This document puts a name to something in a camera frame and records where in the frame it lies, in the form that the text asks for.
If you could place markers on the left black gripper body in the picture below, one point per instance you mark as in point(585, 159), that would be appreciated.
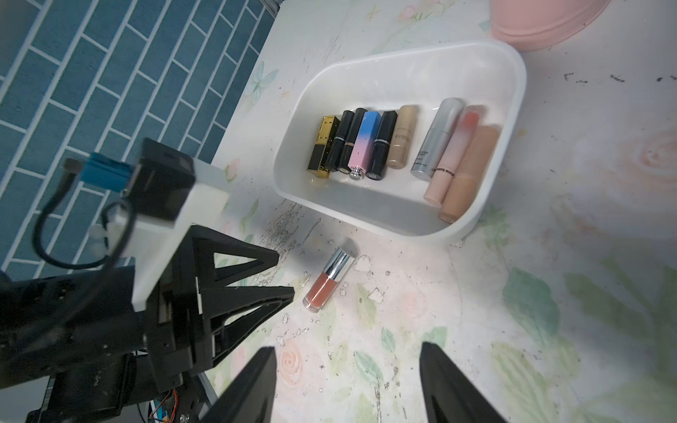
point(108, 354)

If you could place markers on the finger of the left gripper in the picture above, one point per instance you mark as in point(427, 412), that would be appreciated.
point(221, 260)
point(231, 314)

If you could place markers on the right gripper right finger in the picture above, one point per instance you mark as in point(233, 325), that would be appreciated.
point(449, 396)

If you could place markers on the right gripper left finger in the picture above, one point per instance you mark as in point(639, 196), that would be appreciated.
point(250, 397)

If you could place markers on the red lip gloss tube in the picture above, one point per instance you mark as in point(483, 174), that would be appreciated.
point(336, 268)

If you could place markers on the gold black lipstick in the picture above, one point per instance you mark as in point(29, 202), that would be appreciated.
point(325, 135)

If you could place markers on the black lipstick front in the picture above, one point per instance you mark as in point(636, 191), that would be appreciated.
point(377, 165)

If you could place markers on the blue pink lipstick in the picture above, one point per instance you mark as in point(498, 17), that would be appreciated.
point(361, 156)

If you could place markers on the pink lip gloss tube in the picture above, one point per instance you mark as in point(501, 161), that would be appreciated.
point(453, 155)

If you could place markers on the tan lipstick tube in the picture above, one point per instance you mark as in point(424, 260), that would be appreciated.
point(465, 184)

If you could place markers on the white plastic storage box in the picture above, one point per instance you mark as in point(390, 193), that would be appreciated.
point(487, 73)

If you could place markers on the silver gold lipstick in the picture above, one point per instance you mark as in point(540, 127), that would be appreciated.
point(402, 136)

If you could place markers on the silver lip gloss tube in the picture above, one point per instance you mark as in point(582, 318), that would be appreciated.
point(437, 139)

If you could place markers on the floral table mat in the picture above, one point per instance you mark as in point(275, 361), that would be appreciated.
point(560, 306)

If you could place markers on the pink pen cup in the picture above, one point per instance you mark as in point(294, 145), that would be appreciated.
point(529, 25)

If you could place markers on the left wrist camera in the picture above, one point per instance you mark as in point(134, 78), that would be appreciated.
point(169, 192)

